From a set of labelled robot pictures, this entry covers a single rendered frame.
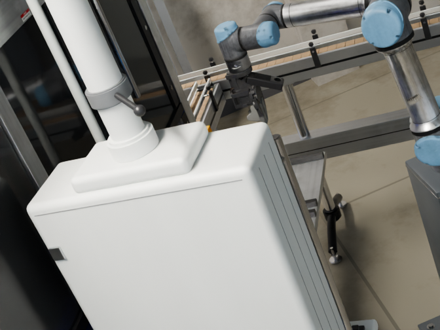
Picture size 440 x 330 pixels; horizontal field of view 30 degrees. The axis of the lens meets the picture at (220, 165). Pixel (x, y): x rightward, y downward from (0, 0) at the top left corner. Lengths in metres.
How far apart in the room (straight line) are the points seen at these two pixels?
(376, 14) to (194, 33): 3.12
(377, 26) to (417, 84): 0.22
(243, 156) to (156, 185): 0.17
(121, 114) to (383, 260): 2.33
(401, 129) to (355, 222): 0.61
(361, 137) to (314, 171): 0.94
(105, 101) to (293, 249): 0.47
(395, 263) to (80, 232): 2.21
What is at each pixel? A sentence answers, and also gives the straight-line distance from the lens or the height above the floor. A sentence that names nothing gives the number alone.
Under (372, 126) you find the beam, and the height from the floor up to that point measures 0.54.
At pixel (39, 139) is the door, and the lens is 1.93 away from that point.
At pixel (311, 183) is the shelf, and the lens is 2.69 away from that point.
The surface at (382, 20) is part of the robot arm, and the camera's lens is 2.32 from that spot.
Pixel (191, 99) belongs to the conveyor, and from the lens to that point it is 3.44.
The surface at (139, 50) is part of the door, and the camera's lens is 2.58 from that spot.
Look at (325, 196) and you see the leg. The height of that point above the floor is 0.23.
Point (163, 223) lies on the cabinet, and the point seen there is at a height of 1.46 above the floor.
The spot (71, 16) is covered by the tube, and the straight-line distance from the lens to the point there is 1.50.
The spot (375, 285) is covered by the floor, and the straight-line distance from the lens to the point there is 3.61.
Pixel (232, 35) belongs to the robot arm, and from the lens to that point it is 2.52.
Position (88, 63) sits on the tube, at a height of 1.79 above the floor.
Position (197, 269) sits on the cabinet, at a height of 1.34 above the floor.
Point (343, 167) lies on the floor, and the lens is 4.48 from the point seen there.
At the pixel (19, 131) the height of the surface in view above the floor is 1.63.
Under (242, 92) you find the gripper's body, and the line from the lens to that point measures 2.60.
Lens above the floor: 2.23
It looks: 27 degrees down
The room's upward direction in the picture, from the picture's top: 23 degrees counter-clockwise
